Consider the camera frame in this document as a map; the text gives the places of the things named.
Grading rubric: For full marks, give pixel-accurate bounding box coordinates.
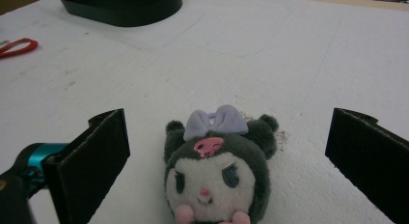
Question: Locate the black tray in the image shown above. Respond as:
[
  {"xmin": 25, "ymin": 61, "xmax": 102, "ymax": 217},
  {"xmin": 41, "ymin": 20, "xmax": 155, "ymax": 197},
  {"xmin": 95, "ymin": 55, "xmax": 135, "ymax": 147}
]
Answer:
[{"xmin": 58, "ymin": 0, "xmax": 183, "ymax": 28}]

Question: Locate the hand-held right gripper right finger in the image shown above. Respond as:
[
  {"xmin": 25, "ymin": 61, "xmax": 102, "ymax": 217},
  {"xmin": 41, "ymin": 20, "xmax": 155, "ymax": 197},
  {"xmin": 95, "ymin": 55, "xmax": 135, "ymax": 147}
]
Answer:
[{"xmin": 324, "ymin": 107, "xmax": 409, "ymax": 224}]

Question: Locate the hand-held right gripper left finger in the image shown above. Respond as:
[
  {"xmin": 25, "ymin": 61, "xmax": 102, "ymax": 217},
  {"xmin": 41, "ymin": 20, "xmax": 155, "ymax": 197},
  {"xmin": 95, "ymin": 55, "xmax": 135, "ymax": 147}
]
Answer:
[{"xmin": 42, "ymin": 107, "xmax": 131, "ymax": 224}]

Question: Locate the grey and white plush toy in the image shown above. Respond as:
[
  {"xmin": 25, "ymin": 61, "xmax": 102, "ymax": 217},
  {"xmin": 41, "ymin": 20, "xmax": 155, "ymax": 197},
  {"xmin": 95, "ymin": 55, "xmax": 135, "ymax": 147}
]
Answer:
[{"xmin": 163, "ymin": 103, "xmax": 280, "ymax": 224}]

